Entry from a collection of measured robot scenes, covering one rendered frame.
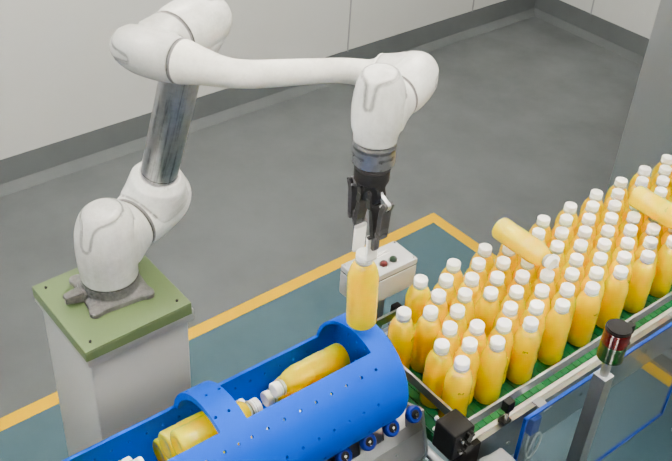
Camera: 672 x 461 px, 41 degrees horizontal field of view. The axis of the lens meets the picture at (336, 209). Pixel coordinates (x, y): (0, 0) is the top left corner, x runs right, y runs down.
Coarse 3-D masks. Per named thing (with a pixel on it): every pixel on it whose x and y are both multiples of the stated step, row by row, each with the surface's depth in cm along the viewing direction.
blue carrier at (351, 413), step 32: (288, 352) 222; (352, 352) 226; (384, 352) 210; (224, 384) 213; (256, 384) 220; (320, 384) 200; (352, 384) 204; (384, 384) 208; (160, 416) 204; (224, 416) 190; (256, 416) 192; (288, 416) 194; (320, 416) 198; (352, 416) 203; (384, 416) 211; (96, 448) 196; (128, 448) 202; (192, 448) 184; (224, 448) 186; (256, 448) 190; (288, 448) 194; (320, 448) 200
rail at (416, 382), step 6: (408, 372) 237; (408, 378) 238; (414, 378) 236; (414, 384) 237; (420, 384) 235; (420, 390) 236; (426, 390) 233; (426, 396) 234; (432, 396) 232; (432, 402) 233; (438, 402) 231; (444, 402) 230; (438, 408) 232; (444, 408) 229; (450, 408) 228
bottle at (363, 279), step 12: (360, 264) 198; (372, 264) 200; (348, 276) 202; (360, 276) 199; (372, 276) 200; (348, 288) 203; (360, 288) 200; (372, 288) 201; (348, 300) 205; (360, 300) 202; (372, 300) 203; (348, 312) 207; (360, 312) 204; (372, 312) 206; (348, 324) 209; (360, 324) 207; (372, 324) 208
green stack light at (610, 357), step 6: (600, 342) 218; (600, 348) 218; (606, 348) 216; (600, 354) 218; (606, 354) 217; (612, 354) 216; (618, 354) 216; (624, 354) 217; (600, 360) 219; (606, 360) 218; (612, 360) 217; (618, 360) 217
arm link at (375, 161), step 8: (352, 144) 183; (352, 152) 183; (360, 152) 180; (368, 152) 179; (376, 152) 179; (384, 152) 179; (392, 152) 181; (352, 160) 184; (360, 160) 181; (368, 160) 180; (376, 160) 180; (384, 160) 180; (392, 160) 182; (360, 168) 182; (368, 168) 181; (376, 168) 181; (384, 168) 182
